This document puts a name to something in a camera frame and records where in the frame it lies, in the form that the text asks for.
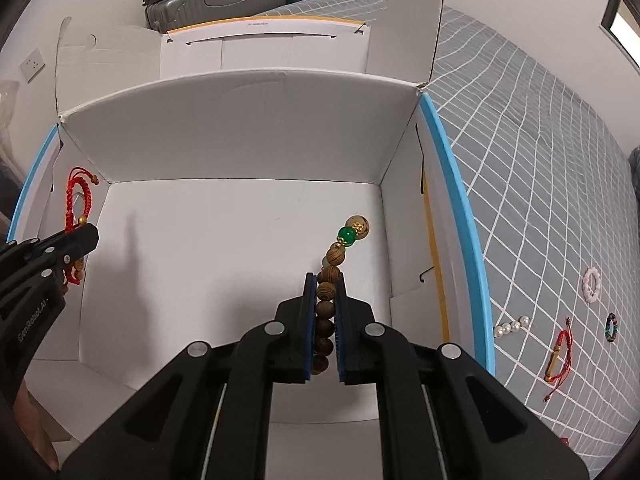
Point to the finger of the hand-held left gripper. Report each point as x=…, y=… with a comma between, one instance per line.
x=75, y=245

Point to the grey checked bedsheet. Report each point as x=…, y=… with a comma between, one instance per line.
x=525, y=160

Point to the person's left hand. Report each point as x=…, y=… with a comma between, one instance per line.
x=32, y=425

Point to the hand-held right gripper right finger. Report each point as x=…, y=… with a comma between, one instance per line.
x=341, y=320

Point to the dark window frame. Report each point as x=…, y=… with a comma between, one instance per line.
x=625, y=27

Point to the white cardboard box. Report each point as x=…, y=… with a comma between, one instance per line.
x=225, y=235

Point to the white wall socket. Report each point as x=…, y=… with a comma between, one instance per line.
x=33, y=65

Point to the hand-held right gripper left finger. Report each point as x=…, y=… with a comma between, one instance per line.
x=310, y=310

